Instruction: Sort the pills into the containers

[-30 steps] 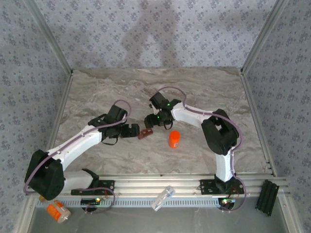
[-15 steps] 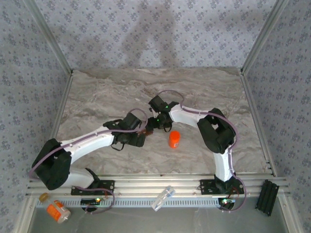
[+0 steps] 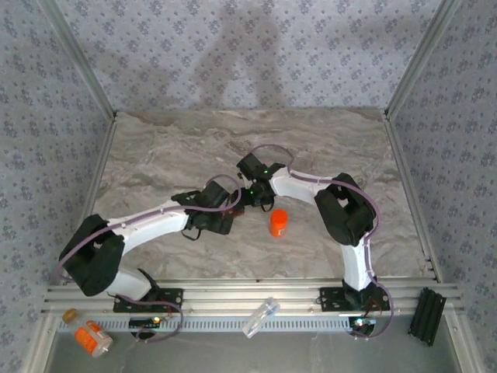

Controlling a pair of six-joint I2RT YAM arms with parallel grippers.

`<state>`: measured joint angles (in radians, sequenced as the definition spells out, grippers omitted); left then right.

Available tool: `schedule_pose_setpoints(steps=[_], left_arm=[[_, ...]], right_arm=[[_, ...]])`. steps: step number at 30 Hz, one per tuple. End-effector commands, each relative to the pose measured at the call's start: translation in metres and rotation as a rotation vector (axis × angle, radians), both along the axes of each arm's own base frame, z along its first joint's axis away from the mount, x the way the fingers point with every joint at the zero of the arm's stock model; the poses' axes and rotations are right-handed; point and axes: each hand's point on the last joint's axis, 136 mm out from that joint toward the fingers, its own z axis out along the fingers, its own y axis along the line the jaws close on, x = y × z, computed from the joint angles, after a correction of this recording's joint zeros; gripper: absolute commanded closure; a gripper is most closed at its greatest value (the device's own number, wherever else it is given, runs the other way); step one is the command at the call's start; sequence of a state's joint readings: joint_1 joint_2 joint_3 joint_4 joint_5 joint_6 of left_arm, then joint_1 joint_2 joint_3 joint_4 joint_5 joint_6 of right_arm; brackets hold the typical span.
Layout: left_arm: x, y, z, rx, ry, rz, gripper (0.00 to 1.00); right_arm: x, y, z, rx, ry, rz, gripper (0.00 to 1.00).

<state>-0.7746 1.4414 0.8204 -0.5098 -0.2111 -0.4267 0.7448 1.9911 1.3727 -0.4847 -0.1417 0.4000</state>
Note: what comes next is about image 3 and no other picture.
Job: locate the orange bottle cap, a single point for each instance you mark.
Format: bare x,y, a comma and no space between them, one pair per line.
279,217

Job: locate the orange pill bottle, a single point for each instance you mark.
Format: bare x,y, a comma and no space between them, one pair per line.
277,232

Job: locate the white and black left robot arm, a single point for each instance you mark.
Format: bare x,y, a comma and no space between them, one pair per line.
155,223

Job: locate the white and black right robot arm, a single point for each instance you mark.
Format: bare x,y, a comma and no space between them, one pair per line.
303,186

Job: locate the clear plastic case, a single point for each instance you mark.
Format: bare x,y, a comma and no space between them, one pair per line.
260,316

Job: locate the small black controller board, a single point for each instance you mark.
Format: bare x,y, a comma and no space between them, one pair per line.
141,322
363,322

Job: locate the small cork-topped jar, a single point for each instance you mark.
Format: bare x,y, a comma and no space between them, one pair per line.
70,315

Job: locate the clear bottle with orange label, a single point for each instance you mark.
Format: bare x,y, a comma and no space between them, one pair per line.
91,338

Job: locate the black ribbed block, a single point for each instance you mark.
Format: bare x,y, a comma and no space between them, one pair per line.
426,316

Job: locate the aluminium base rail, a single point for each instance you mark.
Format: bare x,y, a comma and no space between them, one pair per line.
233,295

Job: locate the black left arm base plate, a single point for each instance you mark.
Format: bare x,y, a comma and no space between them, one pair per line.
171,297

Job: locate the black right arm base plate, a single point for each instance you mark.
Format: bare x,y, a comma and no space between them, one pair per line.
332,299

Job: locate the aluminium side rail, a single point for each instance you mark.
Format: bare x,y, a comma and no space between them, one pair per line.
93,186
400,155

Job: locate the aluminium corner post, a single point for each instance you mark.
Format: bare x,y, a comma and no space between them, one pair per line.
420,58
80,58

